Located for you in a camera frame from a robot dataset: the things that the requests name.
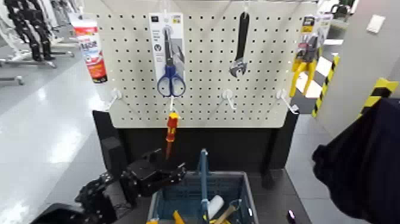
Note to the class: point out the dark hanging cloth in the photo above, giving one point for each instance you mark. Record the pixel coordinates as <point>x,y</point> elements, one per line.
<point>365,162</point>

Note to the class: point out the blue plastic crate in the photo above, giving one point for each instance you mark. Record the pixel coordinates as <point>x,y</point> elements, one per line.
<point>187,197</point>

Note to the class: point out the red white sealant tube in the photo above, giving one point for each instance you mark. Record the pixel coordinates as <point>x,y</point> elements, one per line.
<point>93,56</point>

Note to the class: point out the black humanoid robot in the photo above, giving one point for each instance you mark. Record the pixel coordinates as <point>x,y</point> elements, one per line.
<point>31,28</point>

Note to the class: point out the black adjustable wrench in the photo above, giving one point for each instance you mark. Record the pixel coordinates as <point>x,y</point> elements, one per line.
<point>242,37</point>

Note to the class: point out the yellow pliers in package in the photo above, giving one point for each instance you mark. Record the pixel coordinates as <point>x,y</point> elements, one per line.
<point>304,67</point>

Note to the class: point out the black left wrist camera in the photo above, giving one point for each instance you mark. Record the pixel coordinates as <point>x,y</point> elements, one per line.
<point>114,156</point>

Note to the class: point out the short yellow black hazard strip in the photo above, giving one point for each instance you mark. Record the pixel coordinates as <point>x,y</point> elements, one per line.
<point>378,94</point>

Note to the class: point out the long yellow black hazard strip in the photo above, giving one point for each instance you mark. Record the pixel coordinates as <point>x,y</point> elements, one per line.
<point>326,84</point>

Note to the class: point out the blue scissors on card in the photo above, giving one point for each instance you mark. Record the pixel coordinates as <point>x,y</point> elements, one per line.
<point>170,78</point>

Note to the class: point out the white pegboard hook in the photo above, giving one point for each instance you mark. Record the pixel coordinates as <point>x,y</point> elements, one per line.
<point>115,95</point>
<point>172,104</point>
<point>286,100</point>
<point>228,95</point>

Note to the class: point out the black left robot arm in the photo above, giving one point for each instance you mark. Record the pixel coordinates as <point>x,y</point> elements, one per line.
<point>97,200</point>

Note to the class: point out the black back board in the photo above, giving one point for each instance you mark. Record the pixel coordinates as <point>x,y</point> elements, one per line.
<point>225,147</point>

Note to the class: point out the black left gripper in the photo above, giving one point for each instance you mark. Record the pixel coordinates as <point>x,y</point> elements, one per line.
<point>147,175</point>

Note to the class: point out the white perforated pegboard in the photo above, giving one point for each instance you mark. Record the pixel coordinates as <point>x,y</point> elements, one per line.
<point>212,103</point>

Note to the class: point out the white wall plate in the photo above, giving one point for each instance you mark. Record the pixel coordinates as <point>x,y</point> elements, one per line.
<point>375,23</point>

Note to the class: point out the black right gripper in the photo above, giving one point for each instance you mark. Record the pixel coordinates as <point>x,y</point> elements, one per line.
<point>291,216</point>

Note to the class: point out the red yellow screwdriver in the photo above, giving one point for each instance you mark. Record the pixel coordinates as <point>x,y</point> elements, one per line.
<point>172,125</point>

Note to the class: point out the grey metal stand base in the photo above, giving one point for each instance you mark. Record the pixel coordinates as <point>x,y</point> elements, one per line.
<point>29,63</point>

